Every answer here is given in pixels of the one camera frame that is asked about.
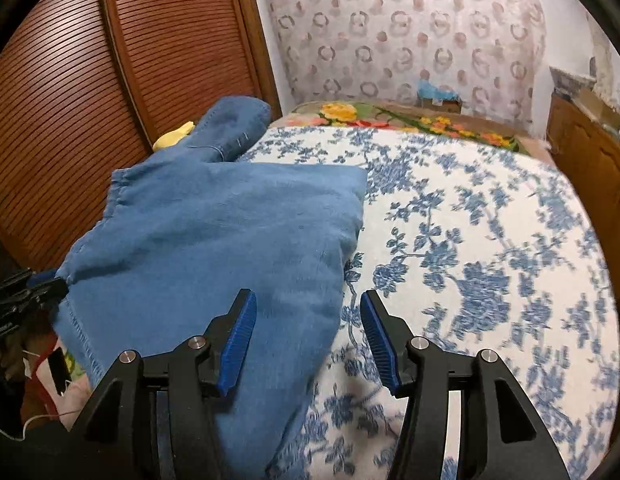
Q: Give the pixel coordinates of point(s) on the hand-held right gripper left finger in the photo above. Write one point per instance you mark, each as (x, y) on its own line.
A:
(237, 345)

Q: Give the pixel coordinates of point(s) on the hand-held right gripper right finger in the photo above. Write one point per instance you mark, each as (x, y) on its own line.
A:
(382, 345)

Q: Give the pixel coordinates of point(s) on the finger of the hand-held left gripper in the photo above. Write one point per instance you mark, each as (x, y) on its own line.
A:
(42, 282)

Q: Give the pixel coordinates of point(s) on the blue denim pants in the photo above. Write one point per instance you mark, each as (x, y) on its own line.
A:
(215, 225)

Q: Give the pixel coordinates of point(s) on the pink printed cloth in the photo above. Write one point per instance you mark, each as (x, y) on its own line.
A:
(50, 375)

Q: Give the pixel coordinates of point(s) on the blue floral bedsheet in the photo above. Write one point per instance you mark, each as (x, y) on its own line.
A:
(465, 240)

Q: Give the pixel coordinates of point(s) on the yellow cloth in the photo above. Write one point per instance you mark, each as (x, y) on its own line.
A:
(172, 137)

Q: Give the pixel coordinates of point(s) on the wooden louvered wardrobe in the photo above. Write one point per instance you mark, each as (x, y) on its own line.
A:
(90, 85)

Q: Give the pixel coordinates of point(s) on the yellow flower blanket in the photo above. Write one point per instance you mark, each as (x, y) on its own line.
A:
(340, 112)

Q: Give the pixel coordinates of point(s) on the blue plastic bag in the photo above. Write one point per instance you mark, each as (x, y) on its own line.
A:
(435, 89)

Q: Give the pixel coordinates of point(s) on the wooden cabinet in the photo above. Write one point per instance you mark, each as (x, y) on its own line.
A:
(590, 160)

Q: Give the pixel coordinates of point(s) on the open cardboard box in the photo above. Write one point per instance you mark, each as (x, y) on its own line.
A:
(597, 107)

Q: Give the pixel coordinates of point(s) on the circle patterned curtain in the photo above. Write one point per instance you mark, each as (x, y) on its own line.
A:
(390, 20)

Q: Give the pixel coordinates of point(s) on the beige lace curtain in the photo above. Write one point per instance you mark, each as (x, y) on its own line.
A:
(605, 60)

